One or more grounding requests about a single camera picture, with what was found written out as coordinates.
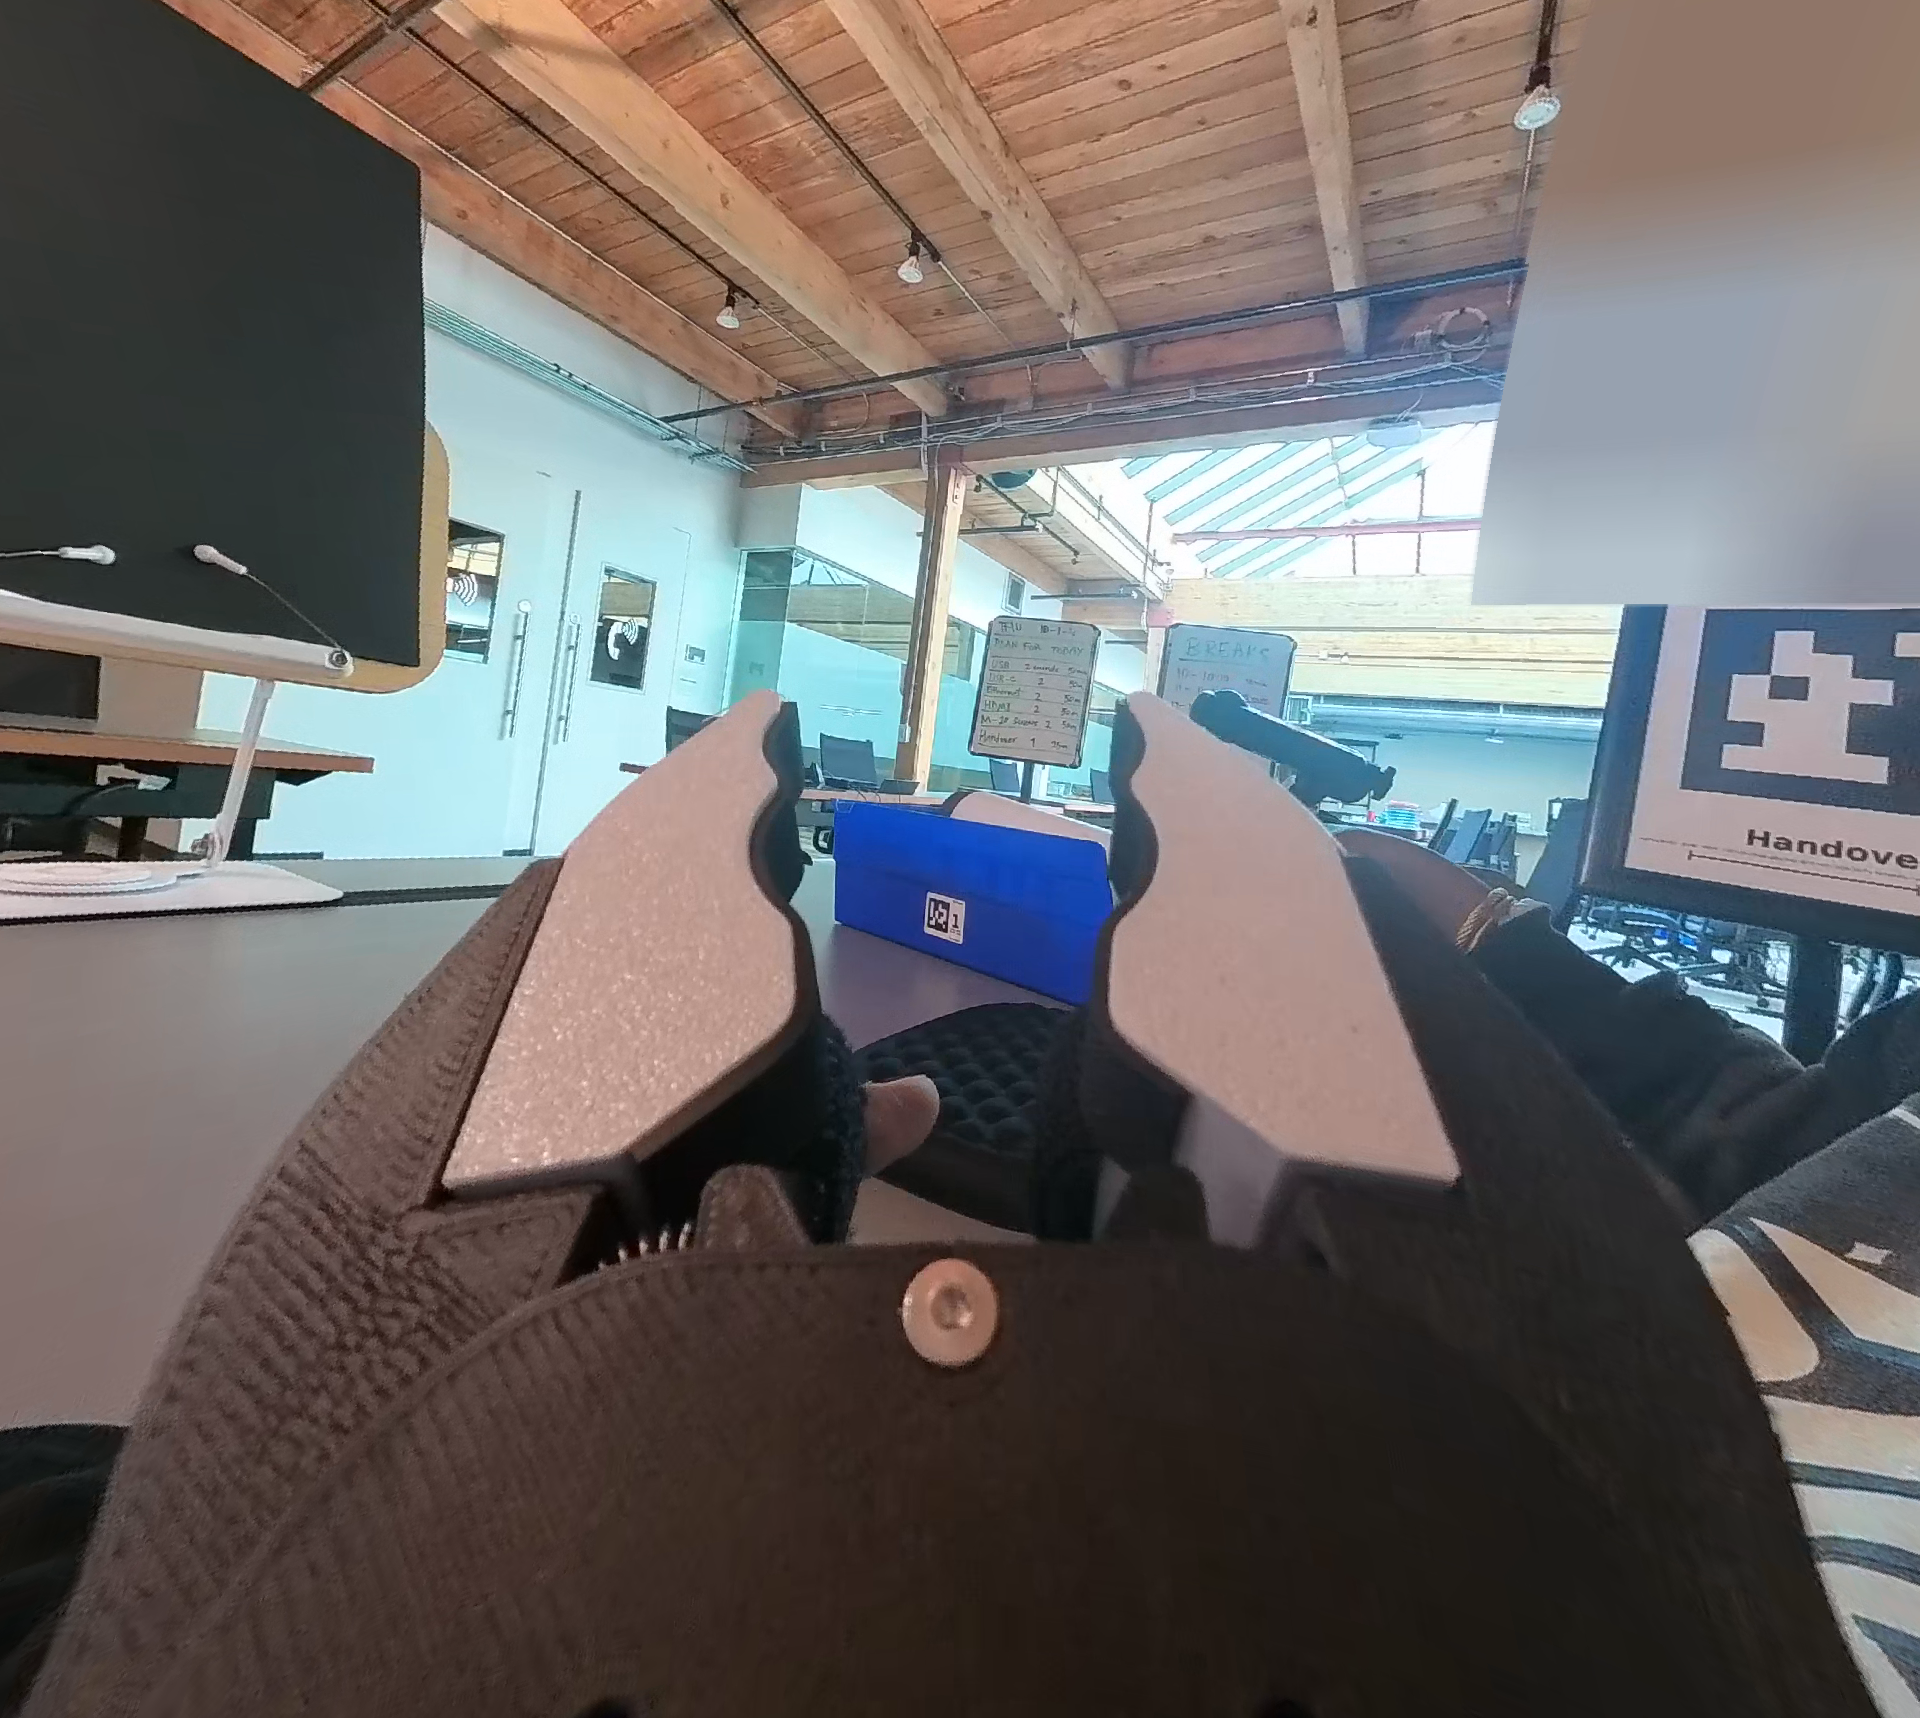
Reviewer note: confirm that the whiteboard with green writing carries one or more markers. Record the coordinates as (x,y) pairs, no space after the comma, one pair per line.
(1035,691)

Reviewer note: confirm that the blue plastic bin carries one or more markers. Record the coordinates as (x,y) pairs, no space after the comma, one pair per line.
(960,909)

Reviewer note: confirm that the person's left hand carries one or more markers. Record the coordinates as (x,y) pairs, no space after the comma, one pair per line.
(900,1118)

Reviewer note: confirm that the black office chair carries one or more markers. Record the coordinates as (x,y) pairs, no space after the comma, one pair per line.
(866,767)

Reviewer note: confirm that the whiteboard with red writing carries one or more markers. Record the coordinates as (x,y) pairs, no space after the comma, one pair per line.
(1223,668)

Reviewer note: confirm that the black sign pole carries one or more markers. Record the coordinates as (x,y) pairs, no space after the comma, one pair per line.
(1812,998)

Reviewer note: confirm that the black dimpled wrist pad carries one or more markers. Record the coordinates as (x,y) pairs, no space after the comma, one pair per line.
(974,1089)

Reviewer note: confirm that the white monitor stand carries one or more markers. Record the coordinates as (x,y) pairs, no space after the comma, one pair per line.
(150,638)

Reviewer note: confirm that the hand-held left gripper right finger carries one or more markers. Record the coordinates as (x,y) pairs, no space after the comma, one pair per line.
(1261,982)

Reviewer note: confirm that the black monitor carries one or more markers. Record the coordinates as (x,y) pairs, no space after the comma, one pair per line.
(195,323)

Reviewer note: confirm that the wooden desk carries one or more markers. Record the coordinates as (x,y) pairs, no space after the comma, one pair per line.
(120,751)

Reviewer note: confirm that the black framed marker sign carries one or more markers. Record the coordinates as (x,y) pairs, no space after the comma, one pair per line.
(1770,759)

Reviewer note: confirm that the person's right hand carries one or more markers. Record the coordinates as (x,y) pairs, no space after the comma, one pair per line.
(1418,871)

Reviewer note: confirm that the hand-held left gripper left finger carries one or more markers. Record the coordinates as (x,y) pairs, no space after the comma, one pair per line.
(644,968)

